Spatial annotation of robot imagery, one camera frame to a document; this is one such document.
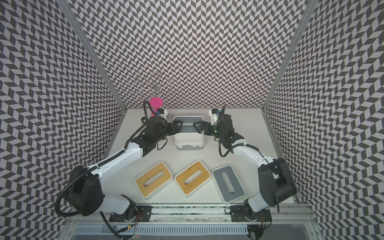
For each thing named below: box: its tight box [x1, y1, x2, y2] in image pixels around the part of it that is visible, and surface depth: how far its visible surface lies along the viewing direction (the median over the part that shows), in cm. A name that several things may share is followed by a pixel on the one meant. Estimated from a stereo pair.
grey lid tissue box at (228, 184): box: [212, 164, 246, 205], surface depth 81 cm
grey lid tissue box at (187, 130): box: [173, 115, 205, 140], surface depth 87 cm
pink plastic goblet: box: [149, 97, 164, 117], surface depth 83 cm
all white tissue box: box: [174, 138, 205, 150], surface depth 92 cm
